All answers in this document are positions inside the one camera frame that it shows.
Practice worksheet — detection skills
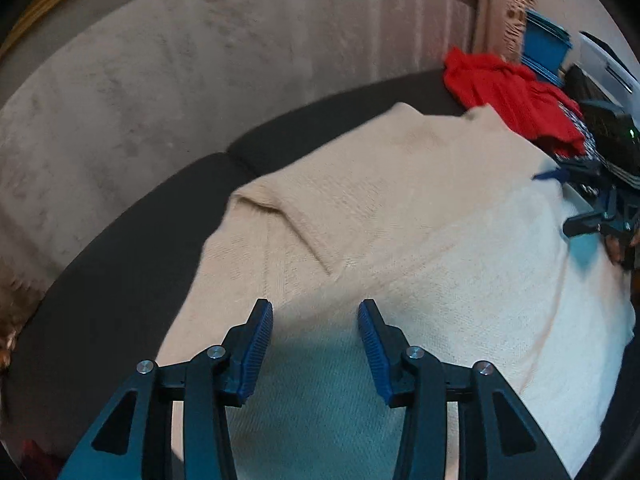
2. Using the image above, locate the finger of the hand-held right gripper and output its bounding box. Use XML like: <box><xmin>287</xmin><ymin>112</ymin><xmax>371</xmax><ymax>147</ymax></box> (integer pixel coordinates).
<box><xmin>533</xmin><ymin>160</ymin><xmax>604</xmax><ymax>186</ymax></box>
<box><xmin>562</xmin><ymin>188</ymin><xmax>640</xmax><ymax>239</ymax></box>

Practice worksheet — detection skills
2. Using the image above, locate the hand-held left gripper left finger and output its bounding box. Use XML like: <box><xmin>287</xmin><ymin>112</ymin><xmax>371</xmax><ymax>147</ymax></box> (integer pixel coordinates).
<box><xmin>56</xmin><ymin>298</ymin><xmax>274</xmax><ymax>480</ymax></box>

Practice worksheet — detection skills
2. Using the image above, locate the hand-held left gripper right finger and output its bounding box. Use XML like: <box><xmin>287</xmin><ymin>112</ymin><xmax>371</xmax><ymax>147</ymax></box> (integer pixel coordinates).
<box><xmin>357</xmin><ymin>298</ymin><xmax>572</xmax><ymax>480</ymax></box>

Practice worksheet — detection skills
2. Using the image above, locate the beige knit sweater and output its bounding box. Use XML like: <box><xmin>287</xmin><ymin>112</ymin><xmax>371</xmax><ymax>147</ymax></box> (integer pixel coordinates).
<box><xmin>156</xmin><ymin>102</ymin><xmax>637</xmax><ymax>480</ymax></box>

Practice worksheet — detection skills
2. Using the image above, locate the person's right hand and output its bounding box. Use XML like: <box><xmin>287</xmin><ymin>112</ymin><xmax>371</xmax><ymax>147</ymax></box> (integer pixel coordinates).
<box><xmin>606</xmin><ymin>230</ymin><xmax>640</xmax><ymax>272</ymax></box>

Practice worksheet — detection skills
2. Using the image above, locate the black and white patterned cloth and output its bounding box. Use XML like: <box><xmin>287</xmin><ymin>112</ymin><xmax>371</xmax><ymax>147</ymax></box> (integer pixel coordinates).
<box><xmin>558</xmin><ymin>102</ymin><xmax>640</xmax><ymax>196</ymax></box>

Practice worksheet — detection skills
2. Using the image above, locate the white plastic container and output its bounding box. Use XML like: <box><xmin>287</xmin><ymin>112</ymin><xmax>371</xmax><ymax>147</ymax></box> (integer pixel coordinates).
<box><xmin>579</xmin><ymin>31</ymin><xmax>640</xmax><ymax>97</ymax></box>

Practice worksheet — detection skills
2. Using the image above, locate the red garment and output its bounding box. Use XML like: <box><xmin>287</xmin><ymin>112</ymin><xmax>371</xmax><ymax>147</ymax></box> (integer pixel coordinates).
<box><xmin>443</xmin><ymin>47</ymin><xmax>588</xmax><ymax>157</ymax></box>

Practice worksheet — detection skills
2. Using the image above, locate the blue box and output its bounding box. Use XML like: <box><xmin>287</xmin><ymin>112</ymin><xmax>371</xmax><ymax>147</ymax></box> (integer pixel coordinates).
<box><xmin>521</xmin><ymin>9</ymin><xmax>573</xmax><ymax>86</ymax></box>

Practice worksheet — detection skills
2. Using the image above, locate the dark sofa seat cushion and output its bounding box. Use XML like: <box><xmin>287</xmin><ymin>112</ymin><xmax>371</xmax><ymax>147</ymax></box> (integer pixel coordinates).
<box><xmin>0</xmin><ymin>68</ymin><xmax>481</xmax><ymax>461</ymax></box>

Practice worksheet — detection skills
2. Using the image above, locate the reddish patterned curtain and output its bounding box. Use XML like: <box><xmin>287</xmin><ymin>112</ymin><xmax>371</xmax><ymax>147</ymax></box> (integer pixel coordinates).
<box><xmin>504</xmin><ymin>0</ymin><xmax>539</xmax><ymax>64</ymax></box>

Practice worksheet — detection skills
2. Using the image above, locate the brown fringed cloth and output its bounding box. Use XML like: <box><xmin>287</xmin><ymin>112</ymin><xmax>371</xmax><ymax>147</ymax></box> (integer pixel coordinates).
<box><xmin>0</xmin><ymin>258</ymin><xmax>43</xmax><ymax>376</ymax></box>

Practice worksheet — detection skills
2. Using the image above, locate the beige sofa backrest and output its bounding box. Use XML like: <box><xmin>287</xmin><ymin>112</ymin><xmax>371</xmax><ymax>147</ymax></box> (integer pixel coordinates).
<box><xmin>0</xmin><ymin>0</ymin><xmax>481</xmax><ymax>291</ymax></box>

